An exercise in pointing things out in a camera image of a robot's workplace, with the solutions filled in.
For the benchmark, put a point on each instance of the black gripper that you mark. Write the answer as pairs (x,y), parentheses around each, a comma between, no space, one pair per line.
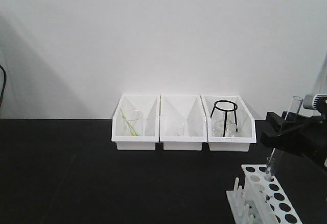
(308,139)

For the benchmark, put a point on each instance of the clear glass test tube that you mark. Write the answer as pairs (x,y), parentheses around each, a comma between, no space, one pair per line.
(292,109)

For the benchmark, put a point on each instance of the blue-grey pegboard drying rack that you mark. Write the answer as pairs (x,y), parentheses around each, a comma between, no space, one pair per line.
(322,79)

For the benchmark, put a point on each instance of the white test tube rack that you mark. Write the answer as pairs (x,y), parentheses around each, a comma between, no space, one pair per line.
(261,199)

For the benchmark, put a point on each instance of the white right storage bin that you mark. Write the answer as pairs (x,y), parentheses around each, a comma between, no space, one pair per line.
(246,126)

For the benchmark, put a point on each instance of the white storage bin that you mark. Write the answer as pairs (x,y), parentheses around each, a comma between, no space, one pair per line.
(135,123)
(189,110)
(246,126)

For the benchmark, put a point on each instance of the clear glass flask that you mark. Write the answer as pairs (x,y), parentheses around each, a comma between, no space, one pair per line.
(224,125)

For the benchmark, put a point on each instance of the white middle storage bin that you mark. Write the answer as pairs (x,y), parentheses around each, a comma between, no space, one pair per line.
(189,110)

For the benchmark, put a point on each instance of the small clear glass beaker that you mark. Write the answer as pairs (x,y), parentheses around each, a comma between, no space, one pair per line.
(178,128)

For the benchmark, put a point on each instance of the white left storage bin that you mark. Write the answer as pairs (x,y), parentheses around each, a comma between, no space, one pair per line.
(135,123)

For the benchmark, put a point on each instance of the black wire tripod stand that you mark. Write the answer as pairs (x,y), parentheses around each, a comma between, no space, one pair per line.
(225,106)

